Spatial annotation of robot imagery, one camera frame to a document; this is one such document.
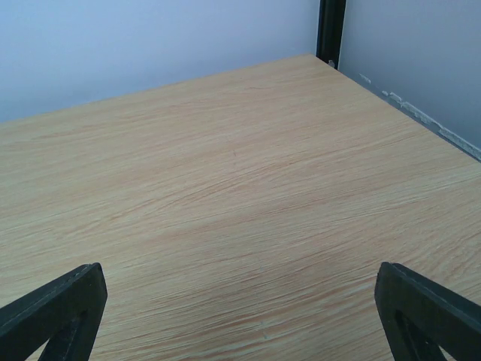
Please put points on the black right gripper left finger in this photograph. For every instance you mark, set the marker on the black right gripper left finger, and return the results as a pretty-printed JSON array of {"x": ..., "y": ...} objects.
[{"x": 63, "y": 316}]

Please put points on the black frame corner post right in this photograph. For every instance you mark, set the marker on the black frame corner post right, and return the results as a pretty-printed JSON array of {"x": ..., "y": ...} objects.
[{"x": 330, "y": 28}]

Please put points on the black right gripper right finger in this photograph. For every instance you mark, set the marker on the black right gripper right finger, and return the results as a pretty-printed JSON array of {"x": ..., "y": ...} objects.
[{"x": 422, "y": 319}]

